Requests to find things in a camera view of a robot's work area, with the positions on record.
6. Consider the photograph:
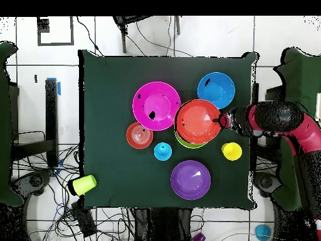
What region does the blue tape strip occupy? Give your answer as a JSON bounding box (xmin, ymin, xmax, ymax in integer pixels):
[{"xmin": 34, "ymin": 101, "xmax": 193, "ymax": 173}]
[{"xmin": 46, "ymin": 77, "xmax": 61, "ymax": 96}]

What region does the purple bowl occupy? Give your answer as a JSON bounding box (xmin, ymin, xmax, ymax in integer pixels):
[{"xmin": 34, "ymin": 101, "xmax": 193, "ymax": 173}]
[{"xmin": 170, "ymin": 159, "xmax": 212, "ymax": 201}]

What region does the large pink bowl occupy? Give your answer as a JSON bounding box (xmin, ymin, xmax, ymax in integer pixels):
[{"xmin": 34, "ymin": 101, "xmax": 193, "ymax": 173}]
[{"xmin": 132, "ymin": 80, "xmax": 182, "ymax": 132}]

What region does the black metal frame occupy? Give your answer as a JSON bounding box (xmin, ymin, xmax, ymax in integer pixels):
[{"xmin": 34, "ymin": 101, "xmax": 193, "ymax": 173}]
[{"xmin": 11, "ymin": 78, "xmax": 60, "ymax": 169}]

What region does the black rectangular box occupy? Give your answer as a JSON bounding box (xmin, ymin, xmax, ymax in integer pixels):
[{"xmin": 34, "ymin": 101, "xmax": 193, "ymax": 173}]
[{"xmin": 70, "ymin": 200, "xmax": 98, "ymax": 238}]

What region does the large light blue bowl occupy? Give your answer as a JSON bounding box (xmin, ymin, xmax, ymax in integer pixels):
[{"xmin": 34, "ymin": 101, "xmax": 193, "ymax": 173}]
[{"xmin": 197, "ymin": 72, "xmax": 236, "ymax": 110}]

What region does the light green cup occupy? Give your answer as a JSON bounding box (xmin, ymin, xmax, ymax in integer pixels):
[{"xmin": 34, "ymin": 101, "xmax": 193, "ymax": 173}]
[{"xmin": 71, "ymin": 174, "xmax": 98, "ymax": 196}]

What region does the black cable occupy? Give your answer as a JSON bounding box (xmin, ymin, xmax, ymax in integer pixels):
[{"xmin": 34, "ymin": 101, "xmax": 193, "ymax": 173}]
[{"xmin": 75, "ymin": 16, "xmax": 105, "ymax": 57}]

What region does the black camera tripod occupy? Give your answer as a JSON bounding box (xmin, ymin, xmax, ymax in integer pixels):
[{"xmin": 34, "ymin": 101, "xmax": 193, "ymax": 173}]
[{"xmin": 112, "ymin": 16, "xmax": 181, "ymax": 54}]

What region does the light blue cup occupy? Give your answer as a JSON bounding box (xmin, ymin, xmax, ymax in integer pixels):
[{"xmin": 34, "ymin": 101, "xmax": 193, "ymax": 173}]
[{"xmin": 153, "ymin": 142, "xmax": 173, "ymax": 161}]

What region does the light blue round object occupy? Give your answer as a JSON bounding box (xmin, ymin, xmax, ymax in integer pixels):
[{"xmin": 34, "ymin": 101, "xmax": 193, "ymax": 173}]
[{"xmin": 254, "ymin": 224, "xmax": 273, "ymax": 241}]

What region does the green cloth side table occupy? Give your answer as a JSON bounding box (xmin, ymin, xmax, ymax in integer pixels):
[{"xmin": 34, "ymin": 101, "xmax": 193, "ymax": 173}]
[
  {"xmin": 274, "ymin": 47, "xmax": 321, "ymax": 212},
  {"xmin": 0, "ymin": 41, "xmax": 24, "ymax": 207}
]

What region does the tangled cable bundle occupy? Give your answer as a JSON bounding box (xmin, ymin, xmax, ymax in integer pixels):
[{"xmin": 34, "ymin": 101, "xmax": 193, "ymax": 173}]
[{"xmin": 11, "ymin": 144, "xmax": 134, "ymax": 241}]

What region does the green bowl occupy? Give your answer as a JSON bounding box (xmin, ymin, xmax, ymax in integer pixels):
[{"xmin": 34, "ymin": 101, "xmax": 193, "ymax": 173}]
[{"xmin": 174, "ymin": 130, "xmax": 209, "ymax": 149}]

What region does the large orange bowl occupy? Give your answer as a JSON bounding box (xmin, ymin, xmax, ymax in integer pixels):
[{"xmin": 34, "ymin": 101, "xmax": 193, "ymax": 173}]
[{"xmin": 174, "ymin": 99, "xmax": 223, "ymax": 145}]

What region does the yellow cup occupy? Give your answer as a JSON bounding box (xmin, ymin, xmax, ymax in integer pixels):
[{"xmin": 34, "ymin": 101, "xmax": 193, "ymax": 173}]
[{"xmin": 221, "ymin": 142, "xmax": 243, "ymax": 161}]

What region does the small orange bowl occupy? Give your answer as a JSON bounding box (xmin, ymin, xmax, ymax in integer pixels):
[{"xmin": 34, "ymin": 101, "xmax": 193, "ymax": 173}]
[{"xmin": 125, "ymin": 122, "xmax": 154, "ymax": 150}]

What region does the dark green table cloth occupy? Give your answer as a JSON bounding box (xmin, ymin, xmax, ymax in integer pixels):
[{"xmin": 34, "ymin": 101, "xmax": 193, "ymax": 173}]
[{"xmin": 78, "ymin": 49, "xmax": 259, "ymax": 211}]

